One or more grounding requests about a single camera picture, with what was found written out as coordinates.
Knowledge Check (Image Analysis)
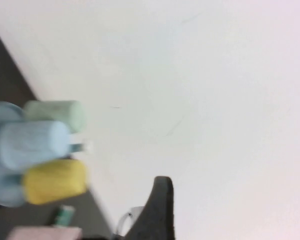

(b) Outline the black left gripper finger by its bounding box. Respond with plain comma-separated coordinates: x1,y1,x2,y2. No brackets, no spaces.
124,175,176,240

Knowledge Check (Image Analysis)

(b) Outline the green white glue stick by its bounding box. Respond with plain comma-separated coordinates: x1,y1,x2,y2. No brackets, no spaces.
53,204,75,227

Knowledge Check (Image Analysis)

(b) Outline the clear cable loop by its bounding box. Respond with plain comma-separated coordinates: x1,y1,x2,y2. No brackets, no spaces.
114,206,146,237

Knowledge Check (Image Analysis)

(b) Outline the pale pink cup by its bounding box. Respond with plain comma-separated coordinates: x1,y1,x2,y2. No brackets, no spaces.
6,226,84,240

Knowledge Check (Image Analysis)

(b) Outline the light green cup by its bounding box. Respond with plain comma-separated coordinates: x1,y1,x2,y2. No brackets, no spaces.
23,100,87,134

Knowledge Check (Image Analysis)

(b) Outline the light blue cup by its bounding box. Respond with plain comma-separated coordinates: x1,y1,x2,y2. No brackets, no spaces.
0,120,70,170

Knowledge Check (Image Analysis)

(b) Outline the blue cup stand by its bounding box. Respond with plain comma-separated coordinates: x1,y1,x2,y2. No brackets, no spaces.
0,101,94,208

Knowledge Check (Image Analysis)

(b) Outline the yellow cup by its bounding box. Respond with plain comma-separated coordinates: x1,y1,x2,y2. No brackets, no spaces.
22,159,89,205

